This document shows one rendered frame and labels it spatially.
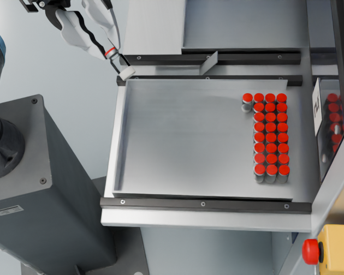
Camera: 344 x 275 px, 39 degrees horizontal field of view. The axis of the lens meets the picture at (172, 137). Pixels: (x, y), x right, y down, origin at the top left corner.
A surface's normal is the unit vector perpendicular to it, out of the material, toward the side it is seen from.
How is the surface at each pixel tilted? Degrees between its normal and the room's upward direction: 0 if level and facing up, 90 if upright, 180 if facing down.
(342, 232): 0
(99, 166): 0
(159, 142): 0
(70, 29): 57
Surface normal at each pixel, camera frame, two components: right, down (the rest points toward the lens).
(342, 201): -0.06, 0.89
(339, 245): -0.09, -0.45
